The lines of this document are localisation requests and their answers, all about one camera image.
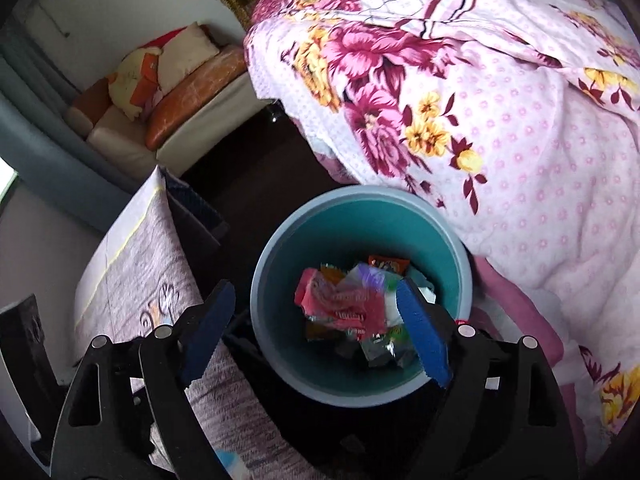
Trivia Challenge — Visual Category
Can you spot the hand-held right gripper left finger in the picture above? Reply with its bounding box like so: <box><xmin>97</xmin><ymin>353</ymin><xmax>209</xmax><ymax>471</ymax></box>
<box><xmin>50</xmin><ymin>280</ymin><xmax>237</xmax><ymax>480</ymax></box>

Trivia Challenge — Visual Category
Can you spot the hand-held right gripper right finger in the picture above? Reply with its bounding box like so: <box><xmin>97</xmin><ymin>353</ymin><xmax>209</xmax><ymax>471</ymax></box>
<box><xmin>395</xmin><ymin>277</ymin><xmax>581</xmax><ymax>480</ymax></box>

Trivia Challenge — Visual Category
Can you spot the silver foil wrapper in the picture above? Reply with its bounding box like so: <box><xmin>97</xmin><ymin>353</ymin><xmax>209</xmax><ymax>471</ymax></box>
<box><xmin>357</xmin><ymin>332</ymin><xmax>418</xmax><ymax>368</ymax></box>

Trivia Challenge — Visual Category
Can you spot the purple white wrapper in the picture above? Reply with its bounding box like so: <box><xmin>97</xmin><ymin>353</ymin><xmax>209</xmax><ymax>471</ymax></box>
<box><xmin>350</xmin><ymin>262</ymin><xmax>396</xmax><ymax>293</ymax></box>

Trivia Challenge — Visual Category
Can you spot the orange printed wrapper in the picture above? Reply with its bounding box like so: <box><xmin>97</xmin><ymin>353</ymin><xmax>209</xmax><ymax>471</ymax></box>
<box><xmin>367</xmin><ymin>255</ymin><xmax>411</xmax><ymax>276</ymax></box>

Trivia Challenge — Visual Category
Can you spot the teal trash bin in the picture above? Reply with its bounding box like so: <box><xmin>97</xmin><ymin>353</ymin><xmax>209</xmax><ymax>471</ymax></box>
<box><xmin>250</xmin><ymin>185</ymin><xmax>473</xmax><ymax>408</ymax></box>

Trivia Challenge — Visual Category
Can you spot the pink snack wrapper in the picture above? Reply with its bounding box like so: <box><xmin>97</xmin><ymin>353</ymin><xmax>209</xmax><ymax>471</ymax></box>
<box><xmin>294</xmin><ymin>267</ymin><xmax>388</xmax><ymax>341</ymax></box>

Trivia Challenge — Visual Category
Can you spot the printed purple tablecloth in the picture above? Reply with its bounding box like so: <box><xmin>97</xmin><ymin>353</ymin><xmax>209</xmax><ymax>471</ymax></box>
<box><xmin>72</xmin><ymin>165</ymin><xmax>321</xmax><ymax>480</ymax></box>

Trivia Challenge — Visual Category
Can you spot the pink bed sheet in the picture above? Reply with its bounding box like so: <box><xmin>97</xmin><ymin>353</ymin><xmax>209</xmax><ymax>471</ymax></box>
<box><xmin>290</xmin><ymin>115</ymin><xmax>588</xmax><ymax>461</ymax></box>

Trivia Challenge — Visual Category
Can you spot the dark textured panel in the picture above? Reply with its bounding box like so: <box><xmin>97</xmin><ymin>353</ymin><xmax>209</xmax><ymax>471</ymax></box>
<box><xmin>162</xmin><ymin>170</ymin><xmax>231</xmax><ymax>246</ymax></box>

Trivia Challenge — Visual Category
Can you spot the window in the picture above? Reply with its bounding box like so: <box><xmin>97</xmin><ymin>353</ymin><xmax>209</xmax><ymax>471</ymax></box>
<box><xmin>0</xmin><ymin>155</ymin><xmax>18</xmax><ymax>201</ymax></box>

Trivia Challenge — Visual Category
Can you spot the cream sofa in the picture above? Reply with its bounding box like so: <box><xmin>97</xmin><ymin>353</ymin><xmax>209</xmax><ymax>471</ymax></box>
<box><xmin>62</xmin><ymin>22</ymin><xmax>273</xmax><ymax>181</ymax></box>

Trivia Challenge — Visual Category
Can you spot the orange back cushion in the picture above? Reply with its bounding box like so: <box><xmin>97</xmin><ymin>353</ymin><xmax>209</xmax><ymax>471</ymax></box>
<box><xmin>62</xmin><ymin>77</ymin><xmax>113</xmax><ymax>138</ymax></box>

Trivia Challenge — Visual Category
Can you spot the orange seat cushion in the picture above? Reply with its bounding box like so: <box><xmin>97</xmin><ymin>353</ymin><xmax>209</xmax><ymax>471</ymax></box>
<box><xmin>145</xmin><ymin>45</ymin><xmax>249</xmax><ymax>151</ymax></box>

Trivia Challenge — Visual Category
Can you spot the floral pink bedspread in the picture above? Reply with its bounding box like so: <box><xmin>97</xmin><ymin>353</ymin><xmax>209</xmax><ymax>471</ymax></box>
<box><xmin>242</xmin><ymin>0</ymin><xmax>640</xmax><ymax>441</ymax></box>

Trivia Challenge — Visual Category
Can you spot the yellow orange patchwork pillow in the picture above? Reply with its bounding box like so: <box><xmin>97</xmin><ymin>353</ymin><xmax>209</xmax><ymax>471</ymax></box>
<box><xmin>107</xmin><ymin>47</ymin><xmax>166</xmax><ymax>121</ymax></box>

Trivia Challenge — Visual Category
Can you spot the beige pillow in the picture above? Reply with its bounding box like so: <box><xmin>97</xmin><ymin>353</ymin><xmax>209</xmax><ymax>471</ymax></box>
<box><xmin>159</xmin><ymin>23</ymin><xmax>221</xmax><ymax>93</ymax></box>

